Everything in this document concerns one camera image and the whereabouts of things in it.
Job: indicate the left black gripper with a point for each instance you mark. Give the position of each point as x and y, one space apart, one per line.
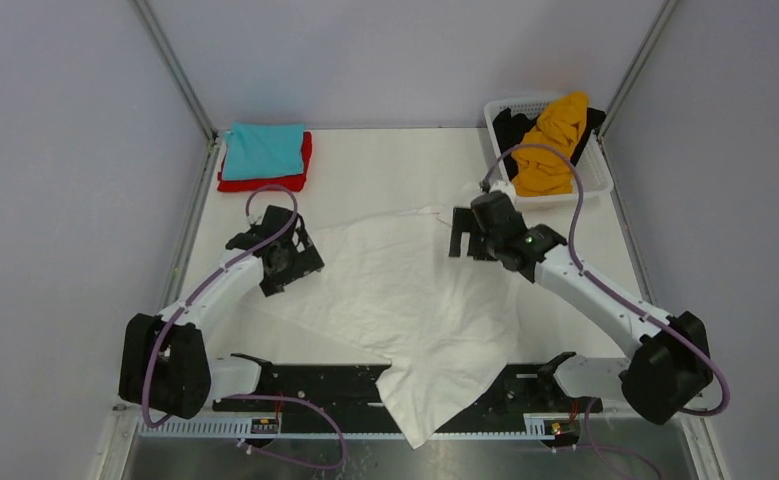
305 261

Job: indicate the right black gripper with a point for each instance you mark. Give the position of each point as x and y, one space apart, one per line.
471 234

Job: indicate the white t shirt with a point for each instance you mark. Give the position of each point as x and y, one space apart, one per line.
389 287

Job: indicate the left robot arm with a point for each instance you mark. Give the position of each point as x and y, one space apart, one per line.
166 365

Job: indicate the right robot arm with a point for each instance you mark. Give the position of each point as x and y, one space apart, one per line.
665 357

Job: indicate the folded red t shirt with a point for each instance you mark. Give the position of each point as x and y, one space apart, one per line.
294 183

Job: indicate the yellow t shirt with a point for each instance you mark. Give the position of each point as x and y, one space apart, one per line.
542 169

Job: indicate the black t shirt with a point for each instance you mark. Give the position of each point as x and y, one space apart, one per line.
510 129

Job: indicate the folded cyan t shirt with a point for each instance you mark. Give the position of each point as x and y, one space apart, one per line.
258 151

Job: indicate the white plastic basket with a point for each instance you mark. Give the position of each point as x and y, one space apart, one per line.
592 168

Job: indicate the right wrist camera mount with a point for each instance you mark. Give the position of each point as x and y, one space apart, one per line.
501 186

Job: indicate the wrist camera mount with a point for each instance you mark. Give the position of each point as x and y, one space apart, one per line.
254 220
501 186

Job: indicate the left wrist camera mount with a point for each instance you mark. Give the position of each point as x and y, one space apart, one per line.
254 220

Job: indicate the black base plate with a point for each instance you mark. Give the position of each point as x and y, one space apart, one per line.
349 394

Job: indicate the white slotted cable duct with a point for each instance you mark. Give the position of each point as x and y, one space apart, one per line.
268 427

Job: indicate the left metal frame post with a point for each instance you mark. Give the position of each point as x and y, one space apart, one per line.
160 41

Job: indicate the metal frame post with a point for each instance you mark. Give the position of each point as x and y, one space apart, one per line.
160 41
640 60

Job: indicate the right metal frame post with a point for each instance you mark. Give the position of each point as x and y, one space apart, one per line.
640 60

